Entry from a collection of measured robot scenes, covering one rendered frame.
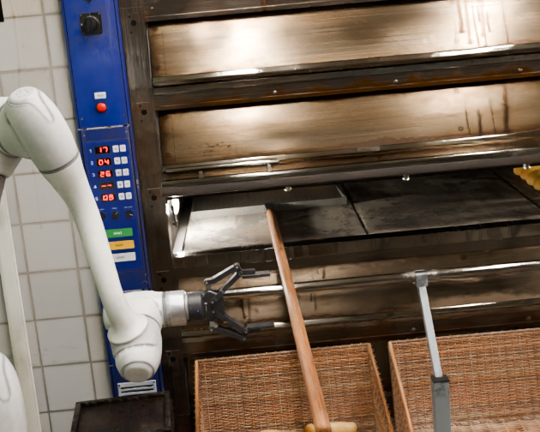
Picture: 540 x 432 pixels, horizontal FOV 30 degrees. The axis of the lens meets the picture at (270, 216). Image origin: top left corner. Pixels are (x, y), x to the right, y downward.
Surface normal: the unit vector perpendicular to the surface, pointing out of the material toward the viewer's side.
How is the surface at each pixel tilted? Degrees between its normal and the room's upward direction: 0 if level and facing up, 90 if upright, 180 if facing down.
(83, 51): 90
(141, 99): 90
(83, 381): 90
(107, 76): 90
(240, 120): 70
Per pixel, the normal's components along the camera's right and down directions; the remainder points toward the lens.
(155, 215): 0.04, 0.23
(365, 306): 0.00, -0.11
